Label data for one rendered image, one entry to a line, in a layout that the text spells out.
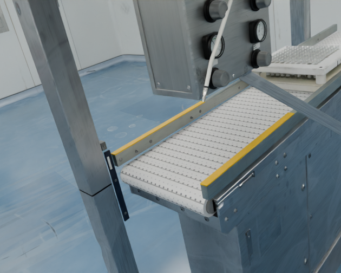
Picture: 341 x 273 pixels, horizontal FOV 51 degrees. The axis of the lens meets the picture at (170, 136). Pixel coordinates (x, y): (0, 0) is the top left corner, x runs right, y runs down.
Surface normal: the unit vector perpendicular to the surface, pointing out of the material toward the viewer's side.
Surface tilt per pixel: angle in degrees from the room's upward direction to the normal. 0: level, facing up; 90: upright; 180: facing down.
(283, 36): 90
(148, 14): 90
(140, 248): 0
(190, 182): 0
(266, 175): 90
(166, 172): 0
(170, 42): 90
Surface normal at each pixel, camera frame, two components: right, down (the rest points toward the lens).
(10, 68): 0.69, 0.18
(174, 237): -0.18, -0.89
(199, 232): -0.68, 0.42
